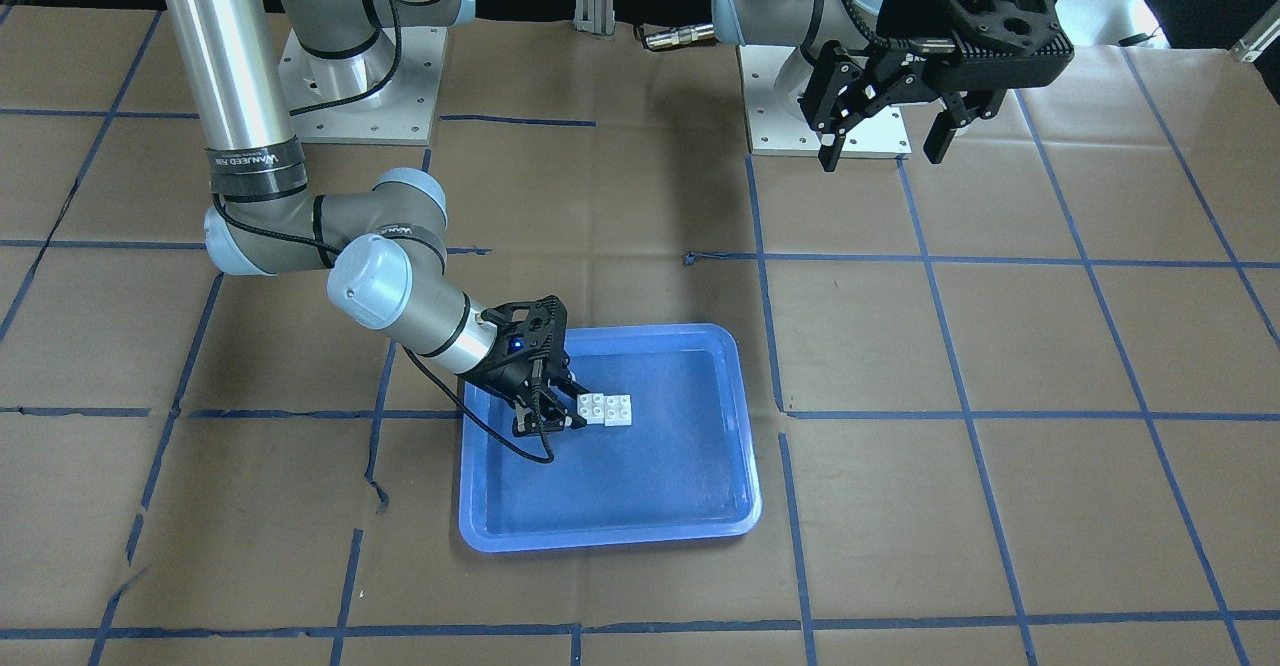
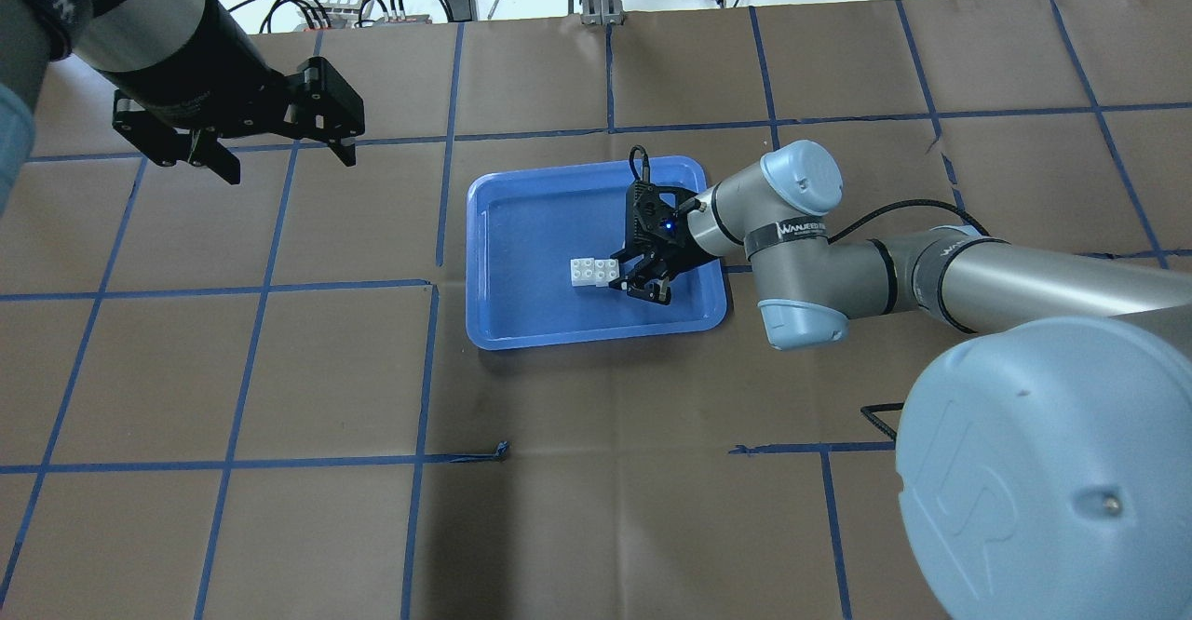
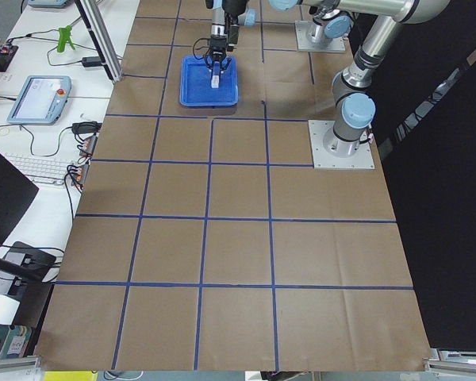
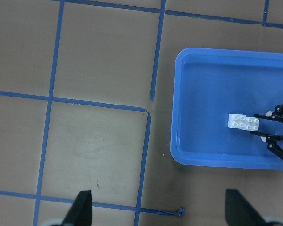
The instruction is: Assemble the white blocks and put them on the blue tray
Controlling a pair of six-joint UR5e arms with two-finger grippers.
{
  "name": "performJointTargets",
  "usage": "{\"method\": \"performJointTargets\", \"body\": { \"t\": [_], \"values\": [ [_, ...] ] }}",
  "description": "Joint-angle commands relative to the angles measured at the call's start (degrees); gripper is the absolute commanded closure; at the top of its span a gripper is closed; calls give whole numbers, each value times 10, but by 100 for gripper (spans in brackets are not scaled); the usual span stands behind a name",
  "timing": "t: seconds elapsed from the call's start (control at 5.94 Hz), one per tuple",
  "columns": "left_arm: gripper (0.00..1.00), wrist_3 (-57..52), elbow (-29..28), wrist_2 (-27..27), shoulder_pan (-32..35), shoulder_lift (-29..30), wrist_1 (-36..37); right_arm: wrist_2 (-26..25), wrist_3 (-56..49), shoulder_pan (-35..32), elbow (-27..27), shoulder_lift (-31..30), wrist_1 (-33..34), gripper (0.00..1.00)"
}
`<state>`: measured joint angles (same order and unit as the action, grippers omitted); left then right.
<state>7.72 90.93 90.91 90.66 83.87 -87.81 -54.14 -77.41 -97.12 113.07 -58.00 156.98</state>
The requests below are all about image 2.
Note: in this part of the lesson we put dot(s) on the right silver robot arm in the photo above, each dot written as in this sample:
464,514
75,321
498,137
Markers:
1043,460

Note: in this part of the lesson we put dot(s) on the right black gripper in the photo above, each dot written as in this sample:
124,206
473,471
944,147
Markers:
672,246

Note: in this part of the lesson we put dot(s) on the plain white block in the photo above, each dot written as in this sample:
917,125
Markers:
586,272

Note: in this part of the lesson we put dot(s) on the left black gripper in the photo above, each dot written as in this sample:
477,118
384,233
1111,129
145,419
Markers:
212,89

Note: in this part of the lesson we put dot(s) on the black power adapter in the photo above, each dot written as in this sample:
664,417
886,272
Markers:
461,10

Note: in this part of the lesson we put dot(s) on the blue plastic tray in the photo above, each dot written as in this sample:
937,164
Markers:
524,228

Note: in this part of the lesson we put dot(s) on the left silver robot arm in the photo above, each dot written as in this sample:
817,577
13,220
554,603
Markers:
186,77

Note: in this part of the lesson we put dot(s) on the white block with studs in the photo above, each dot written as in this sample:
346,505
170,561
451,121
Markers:
605,272

